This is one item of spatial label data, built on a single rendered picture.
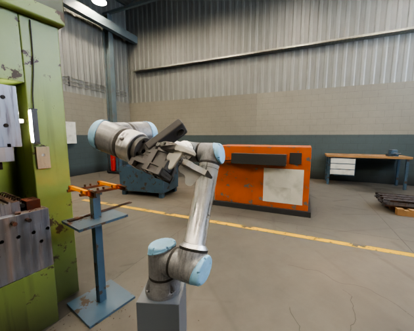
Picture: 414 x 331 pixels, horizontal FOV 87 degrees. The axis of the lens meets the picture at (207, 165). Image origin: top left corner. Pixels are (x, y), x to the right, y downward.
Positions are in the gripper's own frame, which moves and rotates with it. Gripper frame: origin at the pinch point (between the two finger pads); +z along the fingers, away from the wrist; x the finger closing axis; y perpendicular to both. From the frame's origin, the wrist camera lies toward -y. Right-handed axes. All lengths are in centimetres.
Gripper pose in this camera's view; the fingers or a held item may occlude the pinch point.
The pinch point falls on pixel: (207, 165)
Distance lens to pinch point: 53.1
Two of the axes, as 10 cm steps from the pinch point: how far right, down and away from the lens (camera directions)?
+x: -2.5, -3.8, -8.9
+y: -4.2, 8.7, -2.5
